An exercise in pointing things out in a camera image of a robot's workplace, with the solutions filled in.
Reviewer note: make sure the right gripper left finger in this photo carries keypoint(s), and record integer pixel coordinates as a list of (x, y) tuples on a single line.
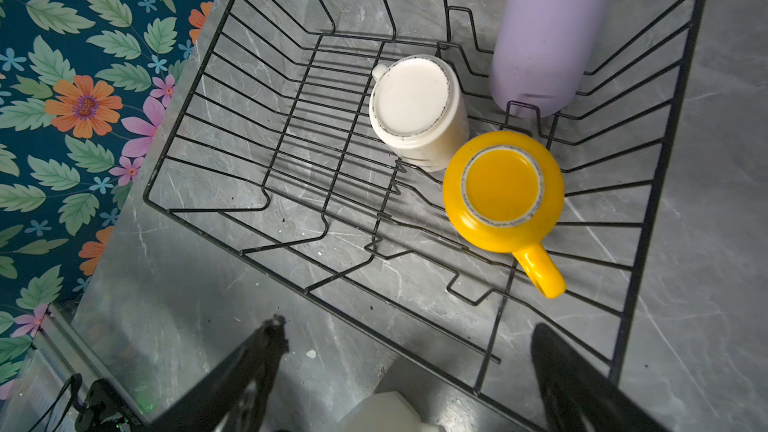
[(234, 395)]

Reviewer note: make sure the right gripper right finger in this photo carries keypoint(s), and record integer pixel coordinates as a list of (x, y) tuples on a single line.
[(576, 397)]

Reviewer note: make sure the white faceted mug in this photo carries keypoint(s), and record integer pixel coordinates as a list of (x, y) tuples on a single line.
[(385, 412)]

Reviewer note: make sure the yellow mug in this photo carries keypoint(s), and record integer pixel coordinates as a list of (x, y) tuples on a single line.
[(504, 192)]

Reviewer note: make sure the white mug red inside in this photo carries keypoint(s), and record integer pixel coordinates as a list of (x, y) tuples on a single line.
[(418, 110)]

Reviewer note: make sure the lilac plastic cup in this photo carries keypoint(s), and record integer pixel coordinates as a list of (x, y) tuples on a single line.
[(541, 53)]

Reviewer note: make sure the black wire dish rack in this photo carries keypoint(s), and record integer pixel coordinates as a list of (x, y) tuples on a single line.
[(273, 158)]

